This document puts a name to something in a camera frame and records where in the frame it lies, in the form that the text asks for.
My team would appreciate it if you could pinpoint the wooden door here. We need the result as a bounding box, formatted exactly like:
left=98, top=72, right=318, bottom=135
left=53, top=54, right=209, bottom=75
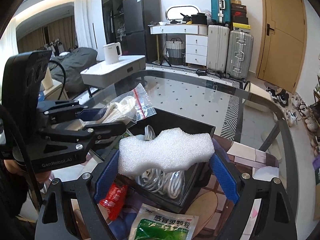
left=256, top=0, right=307, bottom=93

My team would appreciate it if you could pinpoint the silver suitcase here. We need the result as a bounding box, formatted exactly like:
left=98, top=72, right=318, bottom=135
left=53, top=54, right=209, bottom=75
left=226, top=30, right=254, bottom=82

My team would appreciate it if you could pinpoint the tall black glass cabinet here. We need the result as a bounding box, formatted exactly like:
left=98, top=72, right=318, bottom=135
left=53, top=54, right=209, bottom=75
left=101, top=0, right=126, bottom=44

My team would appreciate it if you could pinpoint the woven laundry basket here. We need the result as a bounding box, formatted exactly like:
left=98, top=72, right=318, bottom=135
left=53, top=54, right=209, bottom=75
left=165, top=37, right=185, bottom=65

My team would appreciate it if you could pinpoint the shoe rack with shoes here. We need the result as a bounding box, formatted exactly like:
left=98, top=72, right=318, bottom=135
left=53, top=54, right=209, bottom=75
left=303, top=71, right=319, bottom=156

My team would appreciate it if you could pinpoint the black cardboard box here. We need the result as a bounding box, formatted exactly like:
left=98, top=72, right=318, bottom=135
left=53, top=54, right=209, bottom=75
left=117, top=109, right=215, bottom=213

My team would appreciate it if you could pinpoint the bagged white strap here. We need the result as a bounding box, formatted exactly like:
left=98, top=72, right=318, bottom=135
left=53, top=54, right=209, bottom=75
left=94, top=82, right=157, bottom=126

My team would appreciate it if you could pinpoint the oval vanity mirror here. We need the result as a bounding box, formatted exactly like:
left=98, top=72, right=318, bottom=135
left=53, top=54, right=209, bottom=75
left=165, top=5, right=201, bottom=22

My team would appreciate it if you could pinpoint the white electric kettle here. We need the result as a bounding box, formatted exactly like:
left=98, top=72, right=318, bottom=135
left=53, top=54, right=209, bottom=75
left=103, top=42, right=123, bottom=64

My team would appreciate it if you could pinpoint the green medicine sachet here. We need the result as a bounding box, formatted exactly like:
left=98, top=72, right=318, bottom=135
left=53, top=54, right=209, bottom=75
left=129, top=204, right=199, bottom=240

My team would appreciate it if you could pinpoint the dark grey beanbag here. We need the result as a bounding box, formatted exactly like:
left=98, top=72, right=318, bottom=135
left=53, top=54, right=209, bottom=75
left=52, top=47, right=98, bottom=94

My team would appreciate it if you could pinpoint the stack of shoe boxes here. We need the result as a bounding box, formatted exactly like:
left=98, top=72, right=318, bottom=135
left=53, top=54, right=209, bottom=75
left=231, top=0, right=251, bottom=34

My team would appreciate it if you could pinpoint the white low coffee table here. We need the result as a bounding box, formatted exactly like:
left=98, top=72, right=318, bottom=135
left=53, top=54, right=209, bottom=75
left=80, top=55, right=146, bottom=88

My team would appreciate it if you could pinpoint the white foam piece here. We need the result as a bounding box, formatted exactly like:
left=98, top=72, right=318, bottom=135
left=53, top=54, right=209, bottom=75
left=118, top=128, right=215, bottom=177

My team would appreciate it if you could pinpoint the red balloon glue bag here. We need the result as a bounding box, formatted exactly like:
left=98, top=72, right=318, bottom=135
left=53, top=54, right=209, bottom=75
left=98, top=183, right=128, bottom=221

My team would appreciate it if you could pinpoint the black refrigerator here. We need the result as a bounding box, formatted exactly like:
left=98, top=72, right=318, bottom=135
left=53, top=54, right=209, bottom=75
left=123, top=0, right=161, bottom=62

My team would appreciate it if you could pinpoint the white suitcase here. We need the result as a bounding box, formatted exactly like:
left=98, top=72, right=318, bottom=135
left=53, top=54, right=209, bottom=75
left=207, top=25, right=229, bottom=73

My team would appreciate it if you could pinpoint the person's left hand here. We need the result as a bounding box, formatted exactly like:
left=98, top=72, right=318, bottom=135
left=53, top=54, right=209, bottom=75
left=4, top=160, right=51, bottom=183

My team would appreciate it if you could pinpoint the white charging cable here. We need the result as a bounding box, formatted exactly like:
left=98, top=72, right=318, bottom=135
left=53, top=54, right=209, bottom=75
left=134, top=125, right=186, bottom=199

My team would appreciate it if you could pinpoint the white dressing desk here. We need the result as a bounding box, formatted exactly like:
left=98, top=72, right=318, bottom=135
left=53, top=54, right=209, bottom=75
left=149, top=24, right=208, bottom=67

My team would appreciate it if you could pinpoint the teal suitcase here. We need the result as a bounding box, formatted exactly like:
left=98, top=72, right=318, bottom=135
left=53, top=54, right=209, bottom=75
left=211, top=0, right=232, bottom=28

